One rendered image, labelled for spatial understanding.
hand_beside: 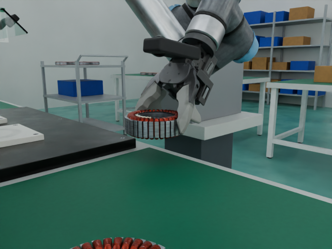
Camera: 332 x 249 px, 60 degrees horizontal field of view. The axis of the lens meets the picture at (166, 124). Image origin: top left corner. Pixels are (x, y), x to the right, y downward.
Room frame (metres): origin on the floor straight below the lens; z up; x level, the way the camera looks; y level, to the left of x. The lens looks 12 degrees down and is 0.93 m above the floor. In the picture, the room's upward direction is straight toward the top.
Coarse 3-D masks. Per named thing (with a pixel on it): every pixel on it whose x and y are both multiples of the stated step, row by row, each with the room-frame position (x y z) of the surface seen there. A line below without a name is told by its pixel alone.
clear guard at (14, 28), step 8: (0, 8) 0.78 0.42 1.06; (0, 16) 0.83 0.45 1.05; (8, 16) 0.79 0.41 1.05; (0, 24) 0.88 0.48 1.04; (8, 24) 0.84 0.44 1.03; (16, 24) 0.81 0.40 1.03; (0, 32) 0.94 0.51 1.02; (8, 32) 0.89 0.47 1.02; (16, 32) 0.86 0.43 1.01; (24, 32) 0.82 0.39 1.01
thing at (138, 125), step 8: (136, 112) 0.54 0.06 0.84; (144, 112) 0.55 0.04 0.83; (152, 112) 0.56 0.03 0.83; (160, 112) 0.56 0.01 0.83; (168, 112) 0.55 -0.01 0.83; (176, 112) 0.53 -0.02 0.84; (128, 120) 0.49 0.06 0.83; (136, 120) 0.48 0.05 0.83; (144, 120) 0.48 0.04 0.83; (152, 120) 0.47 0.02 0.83; (160, 120) 0.47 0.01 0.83; (168, 120) 0.48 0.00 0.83; (176, 120) 0.48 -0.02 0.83; (128, 128) 0.49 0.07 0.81; (136, 128) 0.48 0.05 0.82; (144, 128) 0.47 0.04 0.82; (152, 128) 0.47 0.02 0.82; (160, 128) 0.47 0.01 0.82; (168, 128) 0.47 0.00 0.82; (176, 128) 0.48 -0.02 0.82; (136, 136) 0.48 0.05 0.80; (144, 136) 0.47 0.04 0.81; (152, 136) 0.47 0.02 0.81; (160, 136) 0.47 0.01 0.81; (168, 136) 0.47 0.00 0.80
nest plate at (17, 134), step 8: (0, 128) 0.63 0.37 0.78; (8, 128) 0.63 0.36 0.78; (16, 128) 0.63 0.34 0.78; (24, 128) 0.63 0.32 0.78; (0, 136) 0.56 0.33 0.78; (8, 136) 0.56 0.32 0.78; (16, 136) 0.56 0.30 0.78; (24, 136) 0.56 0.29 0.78; (32, 136) 0.57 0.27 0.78; (40, 136) 0.58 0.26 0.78; (0, 144) 0.52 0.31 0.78; (8, 144) 0.53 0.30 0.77; (16, 144) 0.54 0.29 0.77
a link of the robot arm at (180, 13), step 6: (174, 6) 1.08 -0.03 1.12; (180, 6) 1.08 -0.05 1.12; (186, 6) 1.05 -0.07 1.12; (174, 12) 1.07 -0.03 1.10; (180, 12) 1.05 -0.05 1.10; (186, 12) 1.04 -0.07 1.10; (180, 18) 1.04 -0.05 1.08; (186, 18) 1.04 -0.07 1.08; (180, 24) 1.04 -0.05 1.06; (186, 24) 1.04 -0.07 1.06
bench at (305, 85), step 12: (276, 84) 2.67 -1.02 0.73; (288, 84) 2.60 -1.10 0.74; (300, 84) 2.52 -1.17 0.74; (312, 84) 2.45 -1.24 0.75; (324, 84) 2.42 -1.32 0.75; (276, 96) 2.72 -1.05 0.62; (276, 108) 2.73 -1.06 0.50; (300, 108) 3.29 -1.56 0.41; (300, 120) 3.28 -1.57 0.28; (288, 132) 2.99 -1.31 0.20; (300, 132) 3.27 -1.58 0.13; (288, 144) 2.60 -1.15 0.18; (300, 144) 2.53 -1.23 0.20
